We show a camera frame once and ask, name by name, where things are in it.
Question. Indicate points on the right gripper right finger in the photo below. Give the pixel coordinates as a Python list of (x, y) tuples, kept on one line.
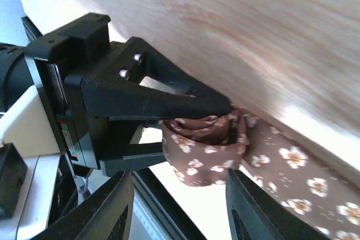
[(253, 214)]

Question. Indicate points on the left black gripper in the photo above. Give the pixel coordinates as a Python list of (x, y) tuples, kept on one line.
[(87, 83)]

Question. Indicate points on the black aluminium frame rail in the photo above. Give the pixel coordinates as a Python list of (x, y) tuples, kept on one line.
[(157, 200)]

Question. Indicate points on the brown floral tie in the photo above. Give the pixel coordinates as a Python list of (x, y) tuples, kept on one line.
[(201, 151)]

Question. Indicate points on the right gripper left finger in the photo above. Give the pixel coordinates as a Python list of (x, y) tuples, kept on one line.
[(106, 214)]

